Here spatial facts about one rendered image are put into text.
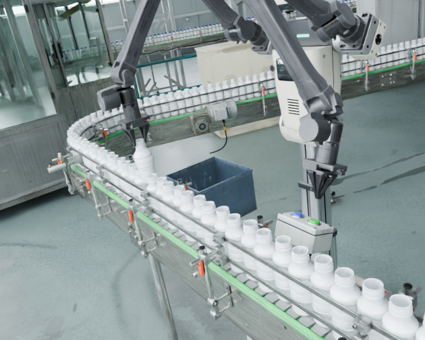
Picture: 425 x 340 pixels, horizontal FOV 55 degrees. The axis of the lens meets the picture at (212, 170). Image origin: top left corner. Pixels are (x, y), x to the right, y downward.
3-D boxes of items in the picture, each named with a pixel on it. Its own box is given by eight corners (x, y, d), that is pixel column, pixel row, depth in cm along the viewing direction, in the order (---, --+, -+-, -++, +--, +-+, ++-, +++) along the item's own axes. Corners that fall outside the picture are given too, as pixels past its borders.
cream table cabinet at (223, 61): (274, 112, 635) (266, 34, 591) (293, 121, 579) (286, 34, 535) (207, 129, 610) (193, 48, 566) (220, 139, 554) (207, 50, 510)
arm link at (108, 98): (131, 68, 134) (121, 67, 141) (98, 76, 128) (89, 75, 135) (139, 103, 139) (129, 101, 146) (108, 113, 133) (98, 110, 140)
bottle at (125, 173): (131, 203, 167) (121, 166, 161) (125, 198, 172) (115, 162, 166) (144, 197, 170) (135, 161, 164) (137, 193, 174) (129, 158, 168)
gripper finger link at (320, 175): (316, 202, 105) (323, 166, 103) (296, 194, 110) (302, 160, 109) (333, 200, 109) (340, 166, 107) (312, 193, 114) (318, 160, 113)
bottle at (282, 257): (272, 296, 102) (264, 240, 96) (288, 284, 105) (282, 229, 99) (289, 307, 98) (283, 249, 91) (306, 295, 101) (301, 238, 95)
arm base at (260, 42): (266, 51, 167) (274, 22, 166) (253, 44, 162) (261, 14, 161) (252, 51, 174) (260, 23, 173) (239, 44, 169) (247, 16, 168)
